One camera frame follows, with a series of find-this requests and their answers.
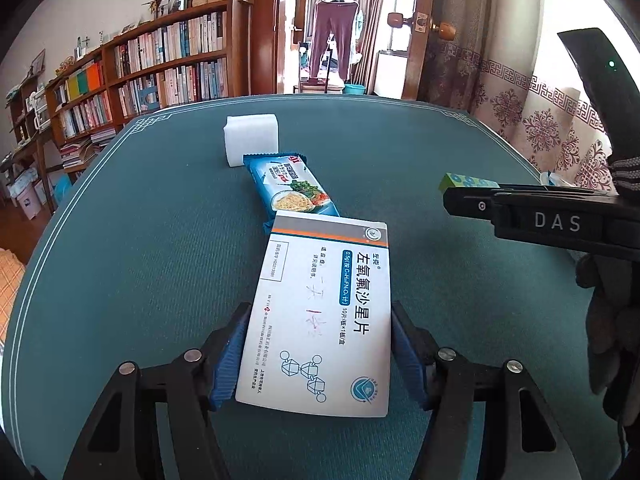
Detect green dotted small box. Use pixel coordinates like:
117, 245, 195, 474
439, 172, 501, 193

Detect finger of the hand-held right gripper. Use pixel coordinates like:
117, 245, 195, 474
442, 187, 497, 219
492, 185, 613, 197

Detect clear plastic container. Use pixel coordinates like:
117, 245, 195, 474
539, 170, 581, 189

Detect teal table cover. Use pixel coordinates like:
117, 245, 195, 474
0, 92, 626, 480

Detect blue snack packet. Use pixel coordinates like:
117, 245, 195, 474
242, 154, 341, 233

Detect wooden bookshelf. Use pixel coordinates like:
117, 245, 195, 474
0, 0, 253, 211

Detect white medicine box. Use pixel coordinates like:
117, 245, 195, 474
235, 210, 392, 418

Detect patterned curtain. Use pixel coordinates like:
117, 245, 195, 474
420, 0, 616, 192

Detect pink storage bin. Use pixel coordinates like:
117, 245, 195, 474
10, 180, 46, 221

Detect picture frame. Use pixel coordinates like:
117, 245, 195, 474
152, 0, 191, 17

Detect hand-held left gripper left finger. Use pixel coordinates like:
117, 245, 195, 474
75, 301, 253, 480

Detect pile of books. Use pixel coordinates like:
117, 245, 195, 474
60, 127, 118, 168

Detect person's right hand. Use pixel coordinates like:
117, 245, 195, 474
575, 255, 640, 396

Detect wooden door with knobs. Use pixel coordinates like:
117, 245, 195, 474
387, 0, 458, 101

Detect white foam block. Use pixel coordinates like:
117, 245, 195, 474
222, 113, 279, 168

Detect purple hanging garment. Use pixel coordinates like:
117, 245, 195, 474
307, 1, 361, 86

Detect white cabinet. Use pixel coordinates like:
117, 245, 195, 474
375, 50, 402, 98

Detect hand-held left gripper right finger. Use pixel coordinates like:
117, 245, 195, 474
391, 300, 583, 480

